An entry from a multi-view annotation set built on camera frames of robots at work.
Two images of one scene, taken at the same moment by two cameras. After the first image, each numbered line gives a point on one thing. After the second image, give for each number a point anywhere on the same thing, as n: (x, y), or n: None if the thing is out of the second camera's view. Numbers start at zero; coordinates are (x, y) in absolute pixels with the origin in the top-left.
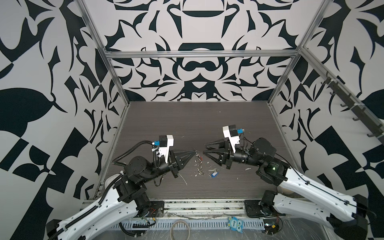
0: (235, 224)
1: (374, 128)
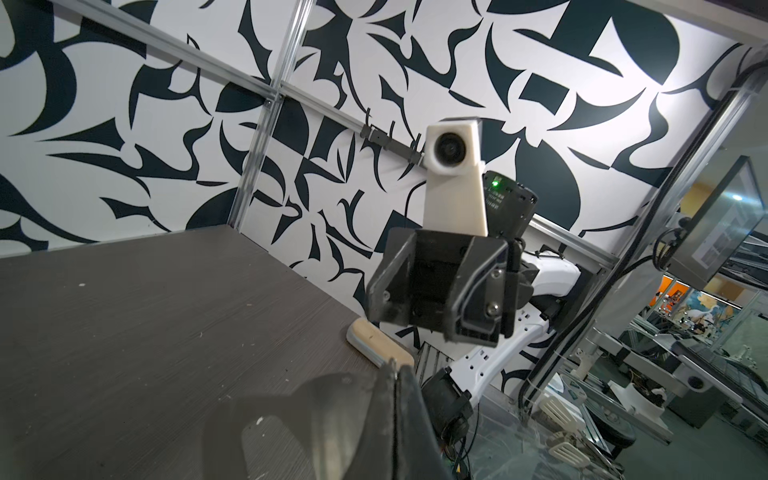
0: None
1: (387, 142)
